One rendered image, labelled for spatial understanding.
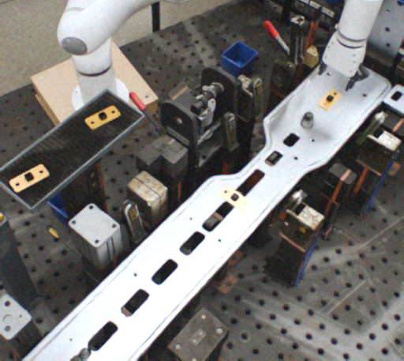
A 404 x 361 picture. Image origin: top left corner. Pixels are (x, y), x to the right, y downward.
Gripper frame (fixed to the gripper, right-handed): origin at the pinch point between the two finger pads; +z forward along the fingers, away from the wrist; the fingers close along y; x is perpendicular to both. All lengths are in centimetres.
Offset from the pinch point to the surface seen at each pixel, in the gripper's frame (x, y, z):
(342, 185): -21.5, 19.1, 12.0
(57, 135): -70, -38, -6
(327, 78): 7.2, -5.0, 9.1
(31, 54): 9, -172, 112
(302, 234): -42.5, 19.7, 10.5
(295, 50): -1.7, -13.7, -2.8
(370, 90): 12.1, 7.6, 8.9
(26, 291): -95, -30, 31
